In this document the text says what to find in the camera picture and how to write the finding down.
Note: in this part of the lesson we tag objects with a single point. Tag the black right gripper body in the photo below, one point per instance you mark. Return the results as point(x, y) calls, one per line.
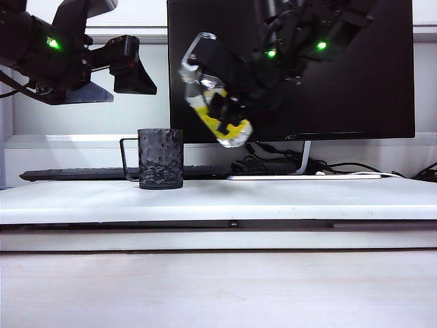
point(273, 78)

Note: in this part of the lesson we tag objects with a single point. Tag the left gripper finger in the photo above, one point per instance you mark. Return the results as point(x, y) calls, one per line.
point(131, 75)
point(85, 95)

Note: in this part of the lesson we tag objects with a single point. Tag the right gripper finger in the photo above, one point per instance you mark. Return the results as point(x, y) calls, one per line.
point(218, 61)
point(218, 106)

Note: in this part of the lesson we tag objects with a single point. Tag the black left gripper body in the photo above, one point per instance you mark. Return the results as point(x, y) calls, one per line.
point(65, 65)

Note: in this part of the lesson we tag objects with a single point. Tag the clear bottle with yellow label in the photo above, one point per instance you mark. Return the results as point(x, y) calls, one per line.
point(204, 114)

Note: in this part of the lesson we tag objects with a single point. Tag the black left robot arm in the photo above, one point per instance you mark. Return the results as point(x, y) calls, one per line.
point(13, 37)

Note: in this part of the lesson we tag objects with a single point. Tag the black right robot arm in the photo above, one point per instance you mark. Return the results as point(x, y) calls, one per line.
point(290, 17)

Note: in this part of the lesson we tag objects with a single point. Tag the black power adapter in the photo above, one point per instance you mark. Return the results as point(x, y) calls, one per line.
point(266, 167)

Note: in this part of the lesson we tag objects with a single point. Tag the black computer keyboard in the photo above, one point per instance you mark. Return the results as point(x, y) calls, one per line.
point(85, 174)

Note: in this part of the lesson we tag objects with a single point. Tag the silver monitor stand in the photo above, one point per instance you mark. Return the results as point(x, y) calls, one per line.
point(306, 153)

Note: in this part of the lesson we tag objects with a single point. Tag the black computer monitor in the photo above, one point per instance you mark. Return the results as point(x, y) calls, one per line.
point(358, 95)

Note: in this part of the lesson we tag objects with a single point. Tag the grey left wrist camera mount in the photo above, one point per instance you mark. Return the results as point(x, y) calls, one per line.
point(73, 13)

